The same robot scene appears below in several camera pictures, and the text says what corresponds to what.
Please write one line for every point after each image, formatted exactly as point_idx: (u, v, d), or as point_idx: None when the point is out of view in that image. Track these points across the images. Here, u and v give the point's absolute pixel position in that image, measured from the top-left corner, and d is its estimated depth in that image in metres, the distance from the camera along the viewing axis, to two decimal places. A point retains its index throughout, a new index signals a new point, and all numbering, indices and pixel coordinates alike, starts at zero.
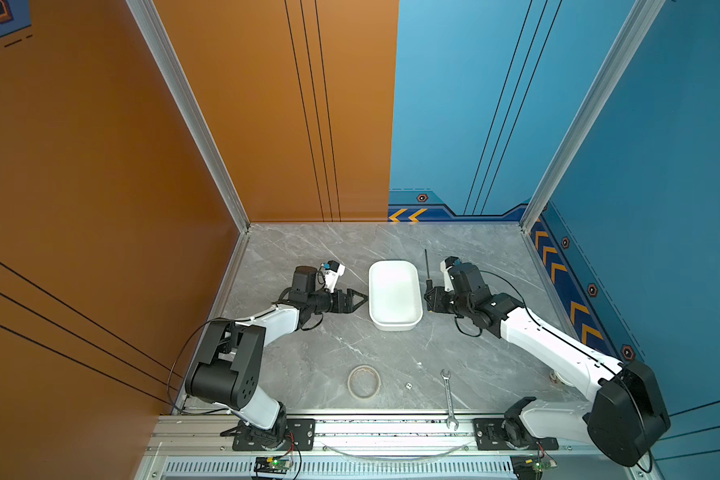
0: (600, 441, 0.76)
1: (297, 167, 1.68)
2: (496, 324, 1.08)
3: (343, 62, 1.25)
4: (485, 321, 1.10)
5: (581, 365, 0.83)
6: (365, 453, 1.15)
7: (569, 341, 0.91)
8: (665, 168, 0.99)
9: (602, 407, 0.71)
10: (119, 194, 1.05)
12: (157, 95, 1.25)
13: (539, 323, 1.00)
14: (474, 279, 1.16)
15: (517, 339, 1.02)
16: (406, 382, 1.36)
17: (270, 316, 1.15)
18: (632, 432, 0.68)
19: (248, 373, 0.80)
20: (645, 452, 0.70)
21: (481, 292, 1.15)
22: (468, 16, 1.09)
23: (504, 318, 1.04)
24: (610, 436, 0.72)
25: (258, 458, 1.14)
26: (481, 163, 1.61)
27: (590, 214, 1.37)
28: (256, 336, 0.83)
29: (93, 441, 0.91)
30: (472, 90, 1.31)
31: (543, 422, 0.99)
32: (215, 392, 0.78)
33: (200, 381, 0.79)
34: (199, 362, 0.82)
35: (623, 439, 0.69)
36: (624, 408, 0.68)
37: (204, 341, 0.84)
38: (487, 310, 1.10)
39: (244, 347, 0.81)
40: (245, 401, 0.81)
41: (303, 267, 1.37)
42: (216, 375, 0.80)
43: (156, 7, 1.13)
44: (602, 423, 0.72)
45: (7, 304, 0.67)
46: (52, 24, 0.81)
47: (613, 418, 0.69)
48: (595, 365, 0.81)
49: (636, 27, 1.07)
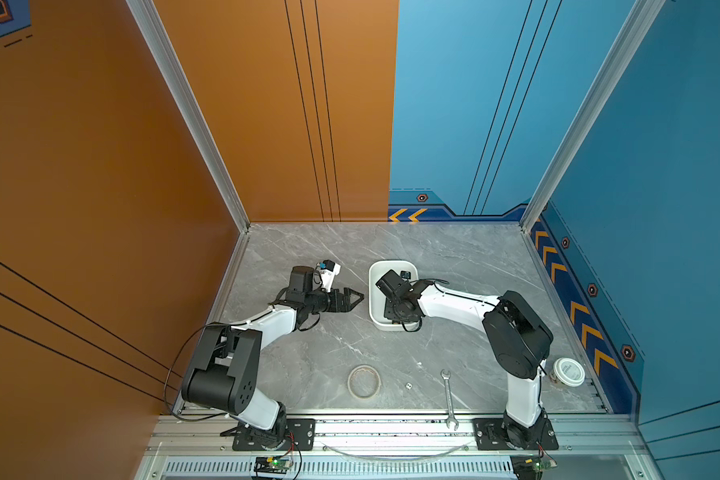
0: (509, 369, 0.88)
1: (297, 167, 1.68)
2: (416, 307, 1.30)
3: (343, 63, 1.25)
4: (408, 306, 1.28)
5: (473, 307, 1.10)
6: (365, 453, 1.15)
7: (464, 296, 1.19)
8: (666, 167, 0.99)
9: (492, 335, 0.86)
10: (119, 195, 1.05)
12: (158, 95, 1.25)
13: (444, 290, 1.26)
14: (391, 279, 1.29)
15: (433, 309, 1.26)
16: (406, 382, 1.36)
17: (267, 318, 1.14)
18: (517, 347, 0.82)
19: (246, 377, 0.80)
20: (537, 365, 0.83)
21: (402, 286, 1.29)
22: (469, 16, 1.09)
23: (421, 296, 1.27)
24: (509, 358, 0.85)
25: (258, 458, 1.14)
26: (481, 163, 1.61)
27: (590, 214, 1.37)
28: (253, 340, 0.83)
29: (94, 440, 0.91)
30: (473, 89, 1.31)
31: (521, 404, 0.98)
32: (212, 397, 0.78)
33: (197, 387, 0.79)
34: (195, 369, 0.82)
35: (515, 355, 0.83)
36: (504, 329, 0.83)
37: (200, 347, 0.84)
38: (409, 298, 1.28)
39: (241, 351, 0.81)
40: (242, 406, 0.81)
41: (301, 267, 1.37)
42: (213, 381, 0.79)
43: (156, 7, 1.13)
44: (498, 348, 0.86)
45: (7, 303, 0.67)
46: (52, 24, 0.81)
47: (500, 339, 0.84)
48: (481, 304, 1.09)
49: (636, 27, 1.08)
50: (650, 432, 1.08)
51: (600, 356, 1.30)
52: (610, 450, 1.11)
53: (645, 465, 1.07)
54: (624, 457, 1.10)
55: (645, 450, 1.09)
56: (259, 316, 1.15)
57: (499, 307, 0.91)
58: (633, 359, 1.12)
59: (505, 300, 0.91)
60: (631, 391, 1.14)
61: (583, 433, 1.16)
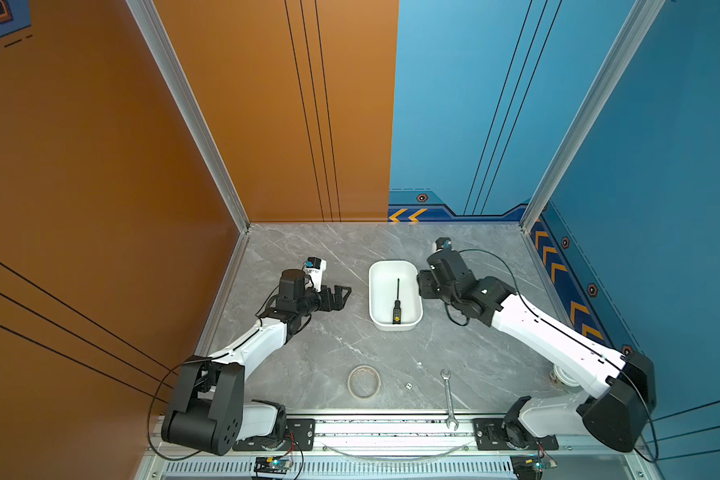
0: (593, 431, 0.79)
1: (297, 167, 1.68)
2: (487, 313, 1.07)
3: (343, 62, 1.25)
4: (474, 309, 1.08)
5: (584, 361, 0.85)
6: (365, 453, 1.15)
7: (569, 334, 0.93)
8: (667, 168, 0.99)
9: (610, 405, 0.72)
10: (118, 196, 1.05)
12: (157, 95, 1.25)
13: (537, 314, 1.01)
14: (456, 267, 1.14)
15: (514, 331, 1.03)
16: (406, 382, 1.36)
17: (254, 340, 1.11)
18: (635, 428, 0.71)
19: (229, 415, 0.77)
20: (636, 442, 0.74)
21: (465, 279, 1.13)
22: (469, 16, 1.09)
23: (499, 308, 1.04)
24: (605, 426, 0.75)
25: (258, 458, 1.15)
26: (481, 162, 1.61)
27: (590, 214, 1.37)
28: (234, 378, 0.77)
29: (93, 441, 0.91)
30: (473, 89, 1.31)
31: (543, 422, 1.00)
32: (195, 439, 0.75)
33: (177, 431, 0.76)
34: (174, 410, 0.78)
35: (625, 433, 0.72)
36: (632, 407, 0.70)
37: (179, 387, 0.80)
38: (476, 299, 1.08)
39: (221, 392, 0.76)
40: (227, 445, 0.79)
41: (290, 273, 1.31)
42: (194, 423, 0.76)
43: (156, 7, 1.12)
44: (600, 414, 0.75)
45: (7, 303, 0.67)
46: (51, 24, 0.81)
47: (620, 414, 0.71)
48: (598, 360, 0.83)
49: (636, 26, 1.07)
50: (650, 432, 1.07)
51: None
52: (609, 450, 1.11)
53: (645, 465, 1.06)
54: (624, 457, 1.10)
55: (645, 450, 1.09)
56: (243, 340, 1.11)
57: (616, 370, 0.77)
58: None
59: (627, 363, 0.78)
60: None
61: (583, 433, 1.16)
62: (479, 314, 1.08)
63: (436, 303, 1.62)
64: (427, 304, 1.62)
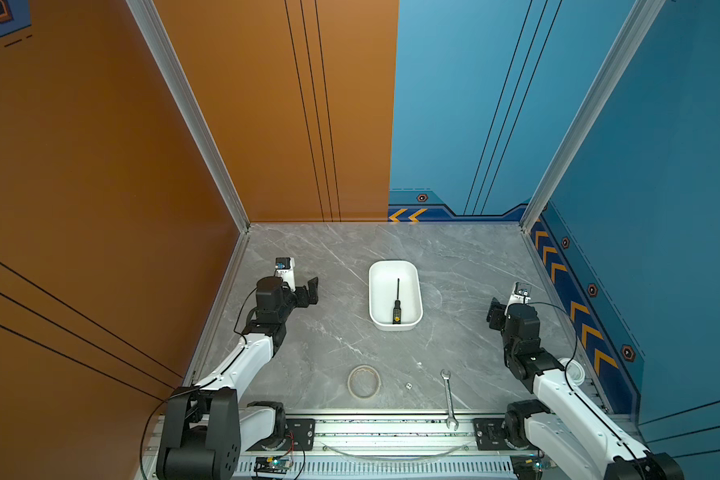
0: None
1: (297, 167, 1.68)
2: (529, 379, 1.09)
3: (342, 62, 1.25)
4: (519, 371, 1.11)
5: (602, 437, 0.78)
6: (365, 453, 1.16)
7: (600, 414, 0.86)
8: (666, 168, 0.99)
9: None
10: (118, 196, 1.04)
12: (157, 94, 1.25)
13: (575, 389, 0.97)
14: (527, 330, 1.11)
15: (547, 395, 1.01)
16: (406, 382, 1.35)
17: (243, 357, 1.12)
18: None
19: (227, 441, 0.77)
20: None
21: (529, 343, 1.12)
22: (469, 16, 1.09)
23: (541, 375, 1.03)
24: None
25: (258, 458, 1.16)
26: (481, 162, 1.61)
27: (590, 214, 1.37)
28: (227, 403, 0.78)
29: (94, 441, 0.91)
30: (473, 89, 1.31)
31: (547, 441, 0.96)
32: (194, 474, 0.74)
33: (174, 469, 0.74)
34: (167, 447, 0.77)
35: None
36: None
37: (169, 423, 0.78)
38: (525, 365, 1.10)
39: (215, 420, 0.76)
40: (228, 470, 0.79)
41: (265, 284, 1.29)
42: (191, 458, 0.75)
43: (156, 7, 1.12)
44: None
45: (7, 303, 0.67)
46: (51, 23, 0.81)
47: None
48: (617, 442, 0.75)
49: (637, 26, 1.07)
50: (650, 432, 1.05)
51: (599, 356, 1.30)
52: None
53: None
54: None
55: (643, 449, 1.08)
56: (231, 361, 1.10)
57: (637, 461, 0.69)
58: (633, 358, 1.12)
59: (652, 460, 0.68)
60: (631, 390, 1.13)
61: None
62: (522, 379, 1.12)
63: (436, 303, 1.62)
64: (427, 304, 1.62)
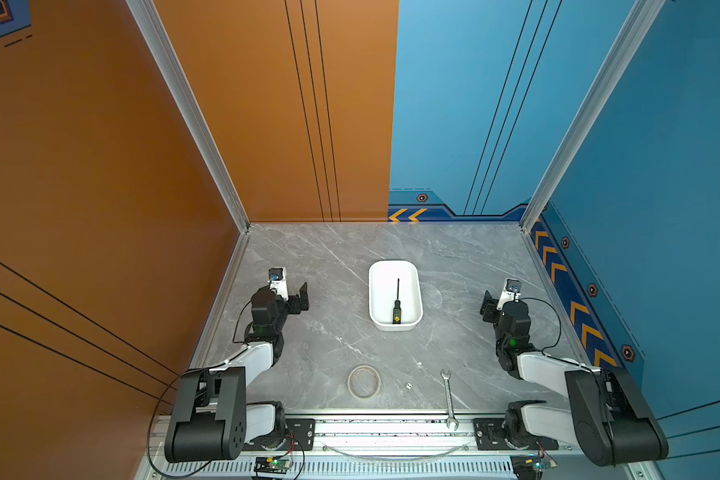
0: (587, 449, 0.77)
1: (297, 167, 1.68)
2: (515, 369, 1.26)
3: (343, 62, 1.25)
4: (507, 364, 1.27)
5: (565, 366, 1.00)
6: (365, 453, 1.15)
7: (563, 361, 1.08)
8: (666, 168, 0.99)
9: (574, 394, 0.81)
10: (118, 195, 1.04)
12: (158, 95, 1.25)
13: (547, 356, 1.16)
14: (519, 328, 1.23)
15: (528, 371, 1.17)
16: (406, 382, 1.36)
17: (245, 355, 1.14)
18: (596, 414, 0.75)
19: (235, 418, 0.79)
20: (619, 452, 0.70)
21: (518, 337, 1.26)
22: (470, 15, 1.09)
23: (521, 358, 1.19)
24: (587, 428, 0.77)
25: (258, 458, 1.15)
26: (482, 162, 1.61)
27: (590, 214, 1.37)
28: (237, 377, 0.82)
29: (93, 441, 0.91)
30: (472, 90, 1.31)
31: (542, 420, 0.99)
32: (202, 449, 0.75)
33: (182, 444, 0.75)
34: (177, 422, 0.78)
35: (590, 423, 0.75)
36: (587, 389, 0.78)
37: (180, 399, 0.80)
38: (512, 358, 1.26)
39: (225, 393, 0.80)
40: (235, 450, 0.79)
41: (260, 297, 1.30)
42: (200, 432, 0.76)
43: (156, 7, 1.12)
44: (577, 411, 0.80)
45: (7, 303, 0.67)
46: (51, 24, 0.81)
47: (580, 399, 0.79)
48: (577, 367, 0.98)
49: (637, 26, 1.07)
50: None
51: (600, 356, 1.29)
52: None
53: (646, 466, 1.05)
54: None
55: None
56: (237, 354, 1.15)
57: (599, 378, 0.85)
58: (632, 358, 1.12)
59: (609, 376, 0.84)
60: None
61: None
62: (509, 368, 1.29)
63: (436, 303, 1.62)
64: (427, 304, 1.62)
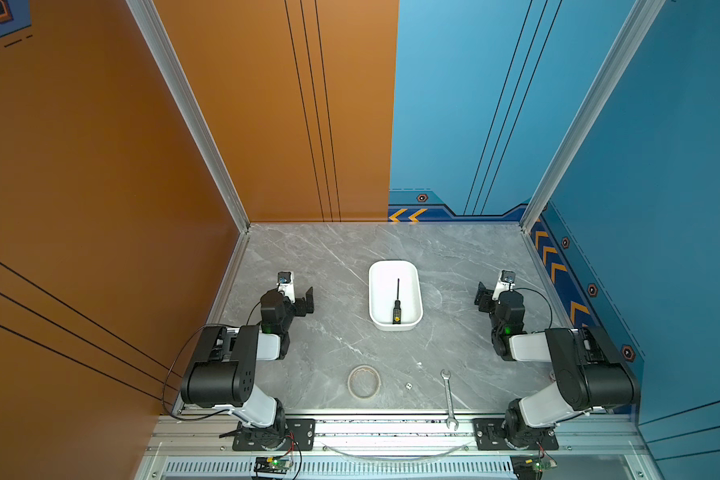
0: (567, 395, 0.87)
1: (297, 167, 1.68)
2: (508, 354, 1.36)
3: (342, 62, 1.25)
4: (500, 349, 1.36)
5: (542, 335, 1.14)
6: (365, 453, 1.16)
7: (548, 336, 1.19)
8: (666, 168, 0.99)
9: (553, 347, 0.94)
10: (117, 194, 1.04)
12: (157, 95, 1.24)
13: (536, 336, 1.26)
14: (513, 316, 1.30)
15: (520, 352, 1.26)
16: (406, 382, 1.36)
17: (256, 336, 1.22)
18: (571, 358, 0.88)
19: (248, 364, 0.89)
20: (591, 387, 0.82)
21: (512, 324, 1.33)
22: (469, 16, 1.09)
23: (513, 340, 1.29)
24: (565, 374, 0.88)
25: (258, 458, 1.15)
26: (481, 163, 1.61)
27: (591, 214, 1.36)
28: (253, 331, 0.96)
29: (94, 440, 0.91)
30: (473, 90, 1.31)
31: (538, 405, 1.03)
32: (216, 382, 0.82)
33: (198, 378, 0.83)
34: (195, 362, 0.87)
35: (567, 366, 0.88)
36: (564, 339, 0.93)
37: (200, 346, 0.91)
38: (504, 343, 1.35)
39: (243, 341, 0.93)
40: (243, 396, 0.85)
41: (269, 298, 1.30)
42: (216, 368, 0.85)
43: (156, 7, 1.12)
44: (557, 362, 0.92)
45: (5, 304, 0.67)
46: (51, 23, 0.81)
47: (558, 349, 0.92)
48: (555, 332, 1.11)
49: (637, 26, 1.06)
50: (650, 432, 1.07)
51: None
52: (609, 450, 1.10)
53: (645, 465, 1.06)
54: (624, 457, 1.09)
55: (645, 450, 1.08)
56: None
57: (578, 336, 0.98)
58: (632, 359, 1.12)
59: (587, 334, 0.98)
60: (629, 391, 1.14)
61: (583, 433, 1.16)
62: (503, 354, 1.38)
63: (436, 303, 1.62)
64: (427, 304, 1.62)
